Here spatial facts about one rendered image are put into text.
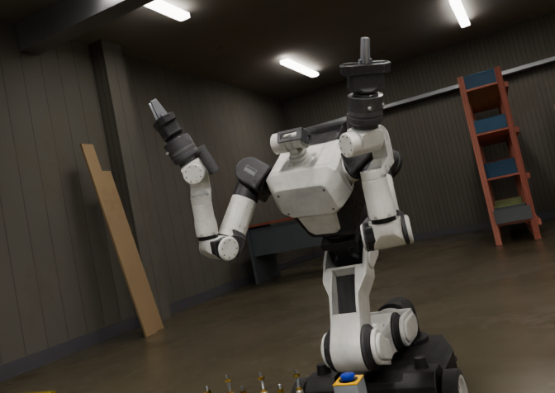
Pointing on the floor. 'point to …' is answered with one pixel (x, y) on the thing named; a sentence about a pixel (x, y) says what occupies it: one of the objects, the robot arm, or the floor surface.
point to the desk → (278, 239)
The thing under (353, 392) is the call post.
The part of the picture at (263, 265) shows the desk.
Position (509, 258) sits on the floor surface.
